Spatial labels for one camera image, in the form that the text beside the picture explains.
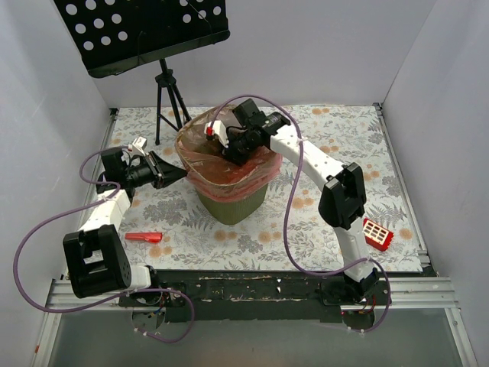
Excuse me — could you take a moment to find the red plastic trash bag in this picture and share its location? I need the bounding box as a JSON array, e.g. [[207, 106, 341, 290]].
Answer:
[[175, 107, 283, 203]]

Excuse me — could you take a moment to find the red trash bag roll remainder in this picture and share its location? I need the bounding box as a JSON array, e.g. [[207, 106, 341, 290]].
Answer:
[[125, 232, 163, 244]]

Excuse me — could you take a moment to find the olive green mesh trash bin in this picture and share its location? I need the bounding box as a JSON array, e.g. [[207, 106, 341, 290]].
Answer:
[[196, 182, 270, 225]]

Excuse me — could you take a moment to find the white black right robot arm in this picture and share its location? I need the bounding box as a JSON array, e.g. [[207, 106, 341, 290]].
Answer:
[[206, 95, 380, 304]]

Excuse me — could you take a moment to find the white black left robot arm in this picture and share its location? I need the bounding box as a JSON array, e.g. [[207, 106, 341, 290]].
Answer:
[[63, 148, 187, 306]]

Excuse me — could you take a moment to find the black perforated music stand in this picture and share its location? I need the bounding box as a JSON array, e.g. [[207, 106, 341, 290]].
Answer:
[[54, 1, 230, 131]]

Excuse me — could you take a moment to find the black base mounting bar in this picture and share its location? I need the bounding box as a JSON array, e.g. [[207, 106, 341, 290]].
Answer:
[[118, 270, 389, 325]]

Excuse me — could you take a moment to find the red white toy block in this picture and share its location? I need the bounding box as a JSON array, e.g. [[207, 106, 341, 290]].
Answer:
[[363, 218, 394, 252]]

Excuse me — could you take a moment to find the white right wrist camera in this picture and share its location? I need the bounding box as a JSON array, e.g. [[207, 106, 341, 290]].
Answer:
[[204, 120, 229, 148]]

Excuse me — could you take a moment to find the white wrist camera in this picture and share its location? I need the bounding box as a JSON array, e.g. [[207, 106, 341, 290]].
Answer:
[[204, 120, 229, 148], [128, 136, 147, 157]]

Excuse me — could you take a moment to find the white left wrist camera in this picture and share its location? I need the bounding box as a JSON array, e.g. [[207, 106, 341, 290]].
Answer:
[[128, 136, 147, 157]]

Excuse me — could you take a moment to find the aluminium frame rail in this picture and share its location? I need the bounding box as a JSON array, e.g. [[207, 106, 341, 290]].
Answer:
[[33, 267, 477, 366]]

